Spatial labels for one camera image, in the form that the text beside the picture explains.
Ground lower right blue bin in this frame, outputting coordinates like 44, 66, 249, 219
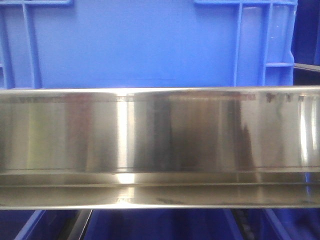
259, 208, 320, 240

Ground stainless steel shelf front rail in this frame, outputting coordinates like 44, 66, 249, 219
0, 86, 320, 210

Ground lower left blue bin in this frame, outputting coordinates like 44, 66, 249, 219
0, 210, 77, 240

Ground upper shelf metal rail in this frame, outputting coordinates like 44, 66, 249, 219
294, 63, 320, 72

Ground lower middle blue bin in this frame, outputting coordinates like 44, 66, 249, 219
84, 209, 243, 240

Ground large light blue crate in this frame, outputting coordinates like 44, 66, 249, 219
0, 0, 298, 89

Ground roller track strip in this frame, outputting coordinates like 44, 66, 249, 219
234, 209, 256, 240

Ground upper right dark blue bin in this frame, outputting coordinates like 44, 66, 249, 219
292, 0, 320, 66

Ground lower metal divider rail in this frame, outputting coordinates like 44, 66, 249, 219
66, 209, 93, 240

